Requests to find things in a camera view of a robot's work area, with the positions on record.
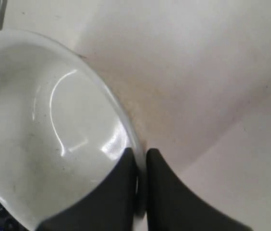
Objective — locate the grey ceramic bowl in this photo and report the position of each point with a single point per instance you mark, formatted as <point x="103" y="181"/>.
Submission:
<point x="62" y="131"/>

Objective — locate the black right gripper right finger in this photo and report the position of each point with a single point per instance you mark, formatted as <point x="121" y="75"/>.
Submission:
<point x="174" y="207"/>

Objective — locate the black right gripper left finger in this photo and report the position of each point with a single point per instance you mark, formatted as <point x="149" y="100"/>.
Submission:
<point x="109" y="207"/>

